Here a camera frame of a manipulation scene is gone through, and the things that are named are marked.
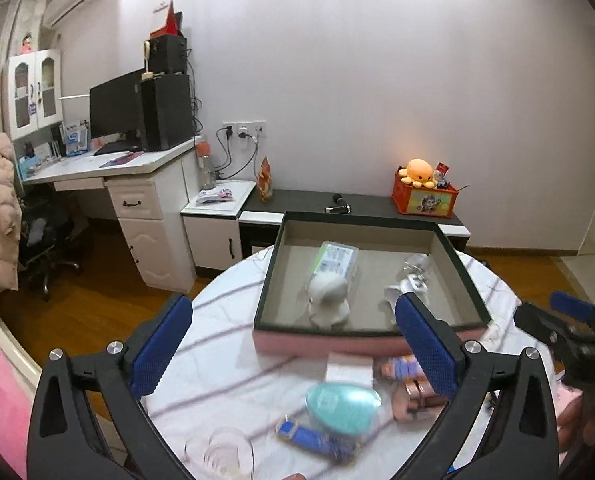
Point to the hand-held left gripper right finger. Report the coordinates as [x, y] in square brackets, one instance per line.
[425, 345]

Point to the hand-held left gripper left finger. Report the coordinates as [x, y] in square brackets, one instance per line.
[160, 345]

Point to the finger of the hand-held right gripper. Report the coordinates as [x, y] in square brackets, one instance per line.
[542, 322]
[570, 302]

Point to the pink and purple block toy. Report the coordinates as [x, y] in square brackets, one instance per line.
[402, 366]

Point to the rose gold cylinder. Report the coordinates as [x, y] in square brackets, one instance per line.
[417, 396]

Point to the white and pink block toy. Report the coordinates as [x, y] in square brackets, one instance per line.
[347, 371]

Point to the pink box with black rim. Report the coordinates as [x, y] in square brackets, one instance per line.
[327, 344]

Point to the teal egg-shaped case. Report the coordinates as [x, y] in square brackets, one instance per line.
[345, 402]

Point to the clear glass cup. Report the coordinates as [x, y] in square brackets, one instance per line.
[222, 452]

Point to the person's right hand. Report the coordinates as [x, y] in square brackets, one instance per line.
[570, 422]

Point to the white striped tablecloth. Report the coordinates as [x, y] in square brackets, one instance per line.
[237, 320]

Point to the white figurine toy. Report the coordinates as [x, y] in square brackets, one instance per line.
[327, 295]

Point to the clear plastic case green label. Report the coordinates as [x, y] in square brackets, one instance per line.
[337, 260]

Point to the small white cabinet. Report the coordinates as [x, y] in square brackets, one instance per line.
[217, 230]

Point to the orange storage crate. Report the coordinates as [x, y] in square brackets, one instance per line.
[422, 204]

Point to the white desk with drawers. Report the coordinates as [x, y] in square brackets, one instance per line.
[142, 200]

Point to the black office chair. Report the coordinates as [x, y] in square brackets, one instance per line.
[47, 240]

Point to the packets on cabinet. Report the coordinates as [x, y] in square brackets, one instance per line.
[215, 195]

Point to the small black tool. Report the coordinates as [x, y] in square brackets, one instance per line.
[338, 205]

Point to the small toy figures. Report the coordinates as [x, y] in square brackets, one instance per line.
[442, 175]

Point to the orange octopus plush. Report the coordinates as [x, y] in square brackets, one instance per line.
[417, 171]

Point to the clear bottle orange cap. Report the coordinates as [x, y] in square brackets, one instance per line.
[205, 165]

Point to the low black-top cabinet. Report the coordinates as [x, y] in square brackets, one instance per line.
[302, 200]

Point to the orange snack bag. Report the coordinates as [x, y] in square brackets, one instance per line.
[265, 180]

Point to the black keyboard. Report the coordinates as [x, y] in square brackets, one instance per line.
[112, 149]

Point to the blue display box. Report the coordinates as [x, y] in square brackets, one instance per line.
[75, 137]

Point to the black computer tower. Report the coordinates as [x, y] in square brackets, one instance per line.
[165, 110]

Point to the black computer monitor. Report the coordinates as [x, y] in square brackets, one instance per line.
[117, 110]

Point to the white glass-door cabinet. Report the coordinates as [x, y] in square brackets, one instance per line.
[32, 90]

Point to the cream ornament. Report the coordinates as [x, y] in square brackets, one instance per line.
[147, 60]

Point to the black speaker box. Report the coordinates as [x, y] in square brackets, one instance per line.
[167, 55]

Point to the red paper bag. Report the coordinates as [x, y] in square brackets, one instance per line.
[171, 20]

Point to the pink doll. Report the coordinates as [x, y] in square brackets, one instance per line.
[26, 44]

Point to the cream wooden rail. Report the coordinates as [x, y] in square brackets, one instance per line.
[7, 342]

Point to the white wall outlet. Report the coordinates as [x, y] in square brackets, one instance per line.
[245, 130]

